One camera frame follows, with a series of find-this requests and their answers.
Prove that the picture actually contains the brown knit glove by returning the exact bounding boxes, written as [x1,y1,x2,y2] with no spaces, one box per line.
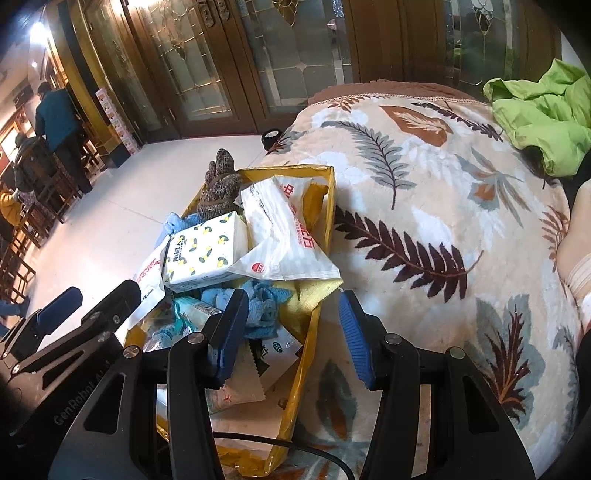
[198,148,243,220]

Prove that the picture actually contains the white packet blue print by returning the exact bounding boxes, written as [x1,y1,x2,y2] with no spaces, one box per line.
[139,323,195,352]

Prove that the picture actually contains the wooden glass door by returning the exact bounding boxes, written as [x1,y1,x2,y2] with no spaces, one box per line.
[65,0,564,139]

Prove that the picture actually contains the leaf print blanket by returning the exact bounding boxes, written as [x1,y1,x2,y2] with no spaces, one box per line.
[259,83,583,480]

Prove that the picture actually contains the yellow towel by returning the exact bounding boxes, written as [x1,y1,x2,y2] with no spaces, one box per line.
[272,277,345,315]

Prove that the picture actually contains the stack of printed boxes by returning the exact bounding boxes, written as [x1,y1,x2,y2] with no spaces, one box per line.
[95,85,141,155]

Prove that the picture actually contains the lemon print tissue pack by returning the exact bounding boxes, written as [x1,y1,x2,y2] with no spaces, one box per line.
[161,211,250,292]

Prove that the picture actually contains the cream packet red print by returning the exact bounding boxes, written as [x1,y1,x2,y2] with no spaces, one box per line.
[127,240,171,328]

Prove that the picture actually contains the small blue knit sock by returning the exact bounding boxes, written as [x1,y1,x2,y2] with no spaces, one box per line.
[242,279,287,340]

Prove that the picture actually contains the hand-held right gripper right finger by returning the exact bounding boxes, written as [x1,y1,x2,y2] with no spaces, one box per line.
[338,291,525,480]

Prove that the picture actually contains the teal wet wipes pack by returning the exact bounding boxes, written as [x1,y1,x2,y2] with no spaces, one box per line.
[171,295,225,333]

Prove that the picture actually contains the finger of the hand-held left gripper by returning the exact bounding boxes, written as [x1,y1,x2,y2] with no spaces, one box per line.
[14,279,143,370]
[0,286,84,356]

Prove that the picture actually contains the white foam box yellow tape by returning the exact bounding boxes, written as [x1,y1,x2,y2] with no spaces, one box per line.
[122,164,345,478]

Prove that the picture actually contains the green jacket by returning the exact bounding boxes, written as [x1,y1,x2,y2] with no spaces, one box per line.
[482,58,591,176]

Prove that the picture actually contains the white wipes packet red print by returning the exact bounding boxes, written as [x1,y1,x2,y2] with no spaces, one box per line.
[228,174,345,282]

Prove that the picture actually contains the black cable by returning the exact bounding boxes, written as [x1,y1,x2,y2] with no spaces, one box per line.
[212,431,365,480]

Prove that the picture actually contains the white packet dark green print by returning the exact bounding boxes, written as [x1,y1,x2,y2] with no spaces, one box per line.
[249,328,305,388]

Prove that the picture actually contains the grey-blue fuzzy sock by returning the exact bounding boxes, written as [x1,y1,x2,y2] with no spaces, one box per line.
[201,286,245,315]

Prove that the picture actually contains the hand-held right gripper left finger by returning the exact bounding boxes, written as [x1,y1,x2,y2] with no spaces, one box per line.
[39,288,250,480]

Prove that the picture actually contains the wooden chairs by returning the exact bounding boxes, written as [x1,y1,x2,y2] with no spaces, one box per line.
[0,203,38,305]

